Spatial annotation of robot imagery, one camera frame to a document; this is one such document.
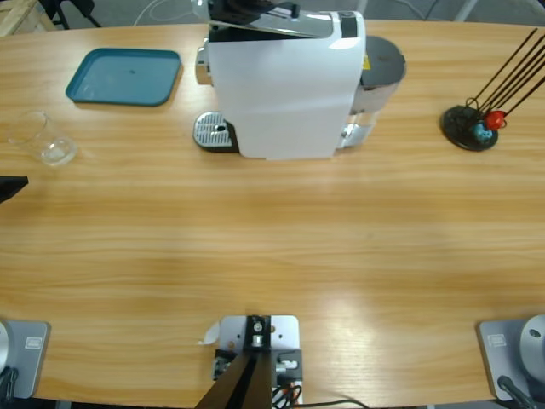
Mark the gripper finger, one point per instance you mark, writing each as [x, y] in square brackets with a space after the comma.
[10, 185]
[247, 6]

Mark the clear glass cup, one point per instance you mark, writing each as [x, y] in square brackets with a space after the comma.
[55, 153]

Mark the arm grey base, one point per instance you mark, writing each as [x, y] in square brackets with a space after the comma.
[30, 358]
[494, 358]

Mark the white coffee machine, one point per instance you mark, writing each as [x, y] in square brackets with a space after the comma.
[289, 93]

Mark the blue coffee capsule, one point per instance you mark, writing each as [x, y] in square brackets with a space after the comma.
[483, 132]

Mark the red coffee capsule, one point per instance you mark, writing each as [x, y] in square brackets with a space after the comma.
[496, 120]

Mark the teal plastic tray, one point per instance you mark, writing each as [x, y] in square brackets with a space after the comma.
[127, 76]

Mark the clear water tank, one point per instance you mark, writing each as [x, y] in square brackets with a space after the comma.
[381, 64]

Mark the wooden crate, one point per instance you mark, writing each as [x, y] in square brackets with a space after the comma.
[17, 17]

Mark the grey metal leg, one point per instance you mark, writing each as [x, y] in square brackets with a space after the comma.
[466, 9]

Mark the black capsule holder stand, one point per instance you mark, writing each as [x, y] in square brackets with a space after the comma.
[457, 128]

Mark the white paper tab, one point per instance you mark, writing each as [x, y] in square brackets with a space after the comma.
[210, 334]

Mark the white mount with dark post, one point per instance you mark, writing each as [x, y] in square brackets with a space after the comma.
[283, 332]

